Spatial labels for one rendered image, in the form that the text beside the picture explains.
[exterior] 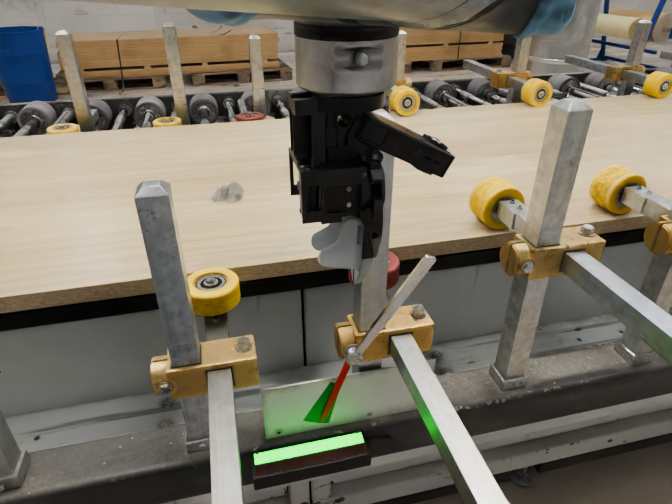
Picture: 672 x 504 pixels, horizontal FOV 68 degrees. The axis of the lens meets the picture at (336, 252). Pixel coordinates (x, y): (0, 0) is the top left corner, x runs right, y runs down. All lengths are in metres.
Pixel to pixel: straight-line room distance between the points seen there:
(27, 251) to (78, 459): 0.34
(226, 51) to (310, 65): 5.98
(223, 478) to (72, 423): 0.49
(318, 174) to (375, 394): 0.42
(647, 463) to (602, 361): 0.90
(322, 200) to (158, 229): 0.20
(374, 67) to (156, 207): 0.27
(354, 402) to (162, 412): 0.37
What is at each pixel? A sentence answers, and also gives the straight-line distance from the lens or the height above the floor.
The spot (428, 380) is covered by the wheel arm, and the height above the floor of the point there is 0.86.
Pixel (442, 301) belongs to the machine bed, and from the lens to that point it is 1.02.
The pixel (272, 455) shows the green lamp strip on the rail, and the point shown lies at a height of 0.70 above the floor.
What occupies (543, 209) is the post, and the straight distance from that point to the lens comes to 0.72.
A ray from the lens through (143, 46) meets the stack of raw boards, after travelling 6.36.
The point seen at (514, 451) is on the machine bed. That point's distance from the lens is 1.53.
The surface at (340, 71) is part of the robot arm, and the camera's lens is 0.43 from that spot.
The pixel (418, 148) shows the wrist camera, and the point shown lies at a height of 1.16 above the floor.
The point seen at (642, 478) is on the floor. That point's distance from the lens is 1.84.
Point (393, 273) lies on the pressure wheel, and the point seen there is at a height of 0.90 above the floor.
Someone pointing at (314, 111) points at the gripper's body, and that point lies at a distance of 0.45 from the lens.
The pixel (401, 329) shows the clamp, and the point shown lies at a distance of 0.70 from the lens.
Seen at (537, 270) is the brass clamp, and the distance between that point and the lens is 0.75.
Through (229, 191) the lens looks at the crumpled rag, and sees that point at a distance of 1.02.
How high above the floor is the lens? 1.31
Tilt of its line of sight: 31 degrees down
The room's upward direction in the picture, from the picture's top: straight up
